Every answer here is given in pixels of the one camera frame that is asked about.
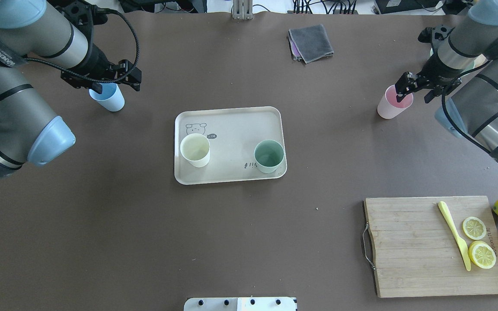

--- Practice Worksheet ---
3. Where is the cream rabbit tray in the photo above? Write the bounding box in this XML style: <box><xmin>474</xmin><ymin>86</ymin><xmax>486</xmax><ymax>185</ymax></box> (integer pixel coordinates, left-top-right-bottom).
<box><xmin>174</xmin><ymin>106</ymin><xmax>288</xmax><ymax>185</ymax></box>

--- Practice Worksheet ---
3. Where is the wooden cutting board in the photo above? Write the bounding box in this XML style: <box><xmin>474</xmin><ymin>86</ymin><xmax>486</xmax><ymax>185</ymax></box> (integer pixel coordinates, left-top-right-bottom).
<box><xmin>363</xmin><ymin>196</ymin><xmax>498</xmax><ymax>298</ymax></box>

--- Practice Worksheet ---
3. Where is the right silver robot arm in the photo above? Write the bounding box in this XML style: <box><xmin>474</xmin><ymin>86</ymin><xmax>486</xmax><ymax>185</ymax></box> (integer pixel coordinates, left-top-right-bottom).
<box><xmin>394</xmin><ymin>0</ymin><xmax>498</xmax><ymax>163</ymax></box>

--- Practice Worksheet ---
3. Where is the aluminium frame post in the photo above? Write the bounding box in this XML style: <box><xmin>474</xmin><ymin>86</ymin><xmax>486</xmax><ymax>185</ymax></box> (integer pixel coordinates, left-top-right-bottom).
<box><xmin>232</xmin><ymin>0</ymin><xmax>253</xmax><ymax>20</ymax></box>

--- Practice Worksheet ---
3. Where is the green bowl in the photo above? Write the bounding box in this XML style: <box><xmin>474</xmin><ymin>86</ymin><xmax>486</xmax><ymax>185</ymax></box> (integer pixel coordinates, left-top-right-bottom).
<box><xmin>429</xmin><ymin>48</ymin><xmax>476</xmax><ymax>72</ymax></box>

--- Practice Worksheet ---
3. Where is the cream cup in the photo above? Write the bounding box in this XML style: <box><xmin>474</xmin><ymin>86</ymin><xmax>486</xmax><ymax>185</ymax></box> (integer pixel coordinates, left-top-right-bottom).
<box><xmin>179</xmin><ymin>133</ymin><xmax>210</xmax><ymax>168</ymax></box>

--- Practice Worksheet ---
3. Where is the green cup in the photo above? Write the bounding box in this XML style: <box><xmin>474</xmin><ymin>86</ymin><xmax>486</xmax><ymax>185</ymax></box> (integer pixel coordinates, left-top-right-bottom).
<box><xmin>253</xmin><ymin>140</ymin><xmax>285</xmax><ymax>174</ymax></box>

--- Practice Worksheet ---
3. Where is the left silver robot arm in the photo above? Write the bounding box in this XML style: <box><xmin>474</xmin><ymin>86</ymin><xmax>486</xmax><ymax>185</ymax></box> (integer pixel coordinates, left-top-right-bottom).
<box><xmin>0</xmin><ymin>0</ymin><xmax>141</xmax><ymax>180</ymax></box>

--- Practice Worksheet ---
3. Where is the blue cup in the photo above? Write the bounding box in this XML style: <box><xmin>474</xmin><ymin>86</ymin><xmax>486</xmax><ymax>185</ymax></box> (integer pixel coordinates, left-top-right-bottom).
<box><xmin>89</xmin><ymin>83</ymin><xmax>125</xmax><ymax>112</ymax></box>

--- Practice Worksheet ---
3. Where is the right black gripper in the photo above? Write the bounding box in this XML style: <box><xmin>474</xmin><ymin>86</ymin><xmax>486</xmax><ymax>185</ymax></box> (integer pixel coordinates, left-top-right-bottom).
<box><xmin>394</xmin><ymin>52</ymin><xmax>463</xmax><ymax>104</ymax></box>

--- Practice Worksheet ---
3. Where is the pink cup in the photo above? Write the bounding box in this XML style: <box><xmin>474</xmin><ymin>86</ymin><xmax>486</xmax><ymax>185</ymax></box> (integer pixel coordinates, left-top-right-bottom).
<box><xmin>376</xmin><ymin>85</ymin><xmax>414</xmax><ymax>119</ymax></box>

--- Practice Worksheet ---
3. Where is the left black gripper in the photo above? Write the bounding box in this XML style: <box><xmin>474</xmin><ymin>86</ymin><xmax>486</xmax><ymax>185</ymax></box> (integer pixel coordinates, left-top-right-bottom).
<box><xmin>61</xmin><ymin>44</ymin><xmax>142</xmax><ymax>95</ymax></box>

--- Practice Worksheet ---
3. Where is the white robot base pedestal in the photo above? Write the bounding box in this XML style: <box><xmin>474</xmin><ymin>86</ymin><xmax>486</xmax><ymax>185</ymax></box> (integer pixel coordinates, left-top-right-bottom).
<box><xmin>183</xmin><ymin>296</ymin><xmax>298</xmax><ymax>311</ymax></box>

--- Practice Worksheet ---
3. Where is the grey folded cloth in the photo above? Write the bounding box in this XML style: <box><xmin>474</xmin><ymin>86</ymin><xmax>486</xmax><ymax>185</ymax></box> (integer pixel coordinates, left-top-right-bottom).
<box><xmin>288</xmin><ymin>24</ymin><xmax>334</xmax><ymax>64</ymax></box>

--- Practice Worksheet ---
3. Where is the lemon slice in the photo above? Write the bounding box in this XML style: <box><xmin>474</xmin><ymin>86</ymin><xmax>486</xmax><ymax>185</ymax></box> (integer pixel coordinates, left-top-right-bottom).
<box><xmin>468</xmin><ymin>241</ymin><xmax>497</xmax><ymax>269</ymax></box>
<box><xmin>462</xmin><ymin>216</ymin><xmax>487</xmax><ymax>241</ymax></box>

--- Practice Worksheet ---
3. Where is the yellow plastic knife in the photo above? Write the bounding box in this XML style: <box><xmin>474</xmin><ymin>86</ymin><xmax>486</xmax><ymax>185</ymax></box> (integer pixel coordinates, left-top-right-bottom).
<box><xmin>437</xmin><ymin>201</ymin><xmax>472</xmax><ymax>271</ymax></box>

